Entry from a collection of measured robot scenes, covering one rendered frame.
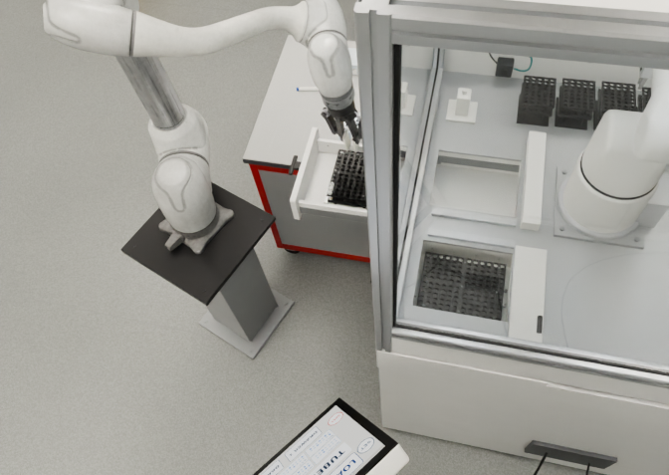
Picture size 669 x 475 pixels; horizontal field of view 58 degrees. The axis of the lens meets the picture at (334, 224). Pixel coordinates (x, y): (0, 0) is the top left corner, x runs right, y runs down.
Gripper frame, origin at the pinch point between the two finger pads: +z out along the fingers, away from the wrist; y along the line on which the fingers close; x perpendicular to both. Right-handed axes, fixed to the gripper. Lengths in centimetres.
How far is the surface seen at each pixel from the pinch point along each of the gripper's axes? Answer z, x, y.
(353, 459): -21, -85, 31
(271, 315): 93, -35, -41
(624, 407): 15, -52, 85
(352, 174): 9.7, -5.6, 0.8
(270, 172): 30.1, 0.1, -35.8
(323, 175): 15.4, -4.9, -10.5
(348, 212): 10.7, -18.0, 3.3
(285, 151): 22.6, 5.4, -29.8
